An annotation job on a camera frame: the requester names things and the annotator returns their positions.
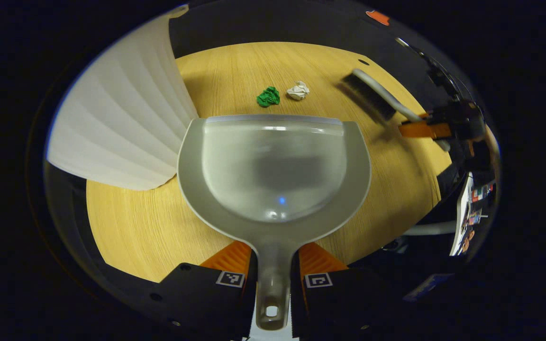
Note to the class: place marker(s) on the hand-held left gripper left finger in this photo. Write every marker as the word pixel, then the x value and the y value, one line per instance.
pixel 197 293

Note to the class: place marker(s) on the white ribbed garbage bin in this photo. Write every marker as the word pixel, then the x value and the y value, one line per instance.
pixel 121 123

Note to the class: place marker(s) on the green paper ball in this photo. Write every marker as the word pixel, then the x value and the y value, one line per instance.
pixel 268 97

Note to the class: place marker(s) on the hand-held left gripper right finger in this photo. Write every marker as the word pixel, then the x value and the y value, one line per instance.
pixel 344 298

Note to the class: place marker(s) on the white board with coloured prints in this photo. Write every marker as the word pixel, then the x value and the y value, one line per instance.
pixel 467 213

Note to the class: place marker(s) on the white paper ball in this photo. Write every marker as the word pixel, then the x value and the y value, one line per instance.
pixel 297 90

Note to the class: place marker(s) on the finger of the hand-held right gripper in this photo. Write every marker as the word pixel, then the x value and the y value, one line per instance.
pixel 422 129

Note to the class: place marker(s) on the grey plastic dustpan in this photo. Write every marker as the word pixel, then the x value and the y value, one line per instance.
pixel 273 166

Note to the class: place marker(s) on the small grey broom black bristles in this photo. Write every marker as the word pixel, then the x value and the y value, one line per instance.
pixel 370 97

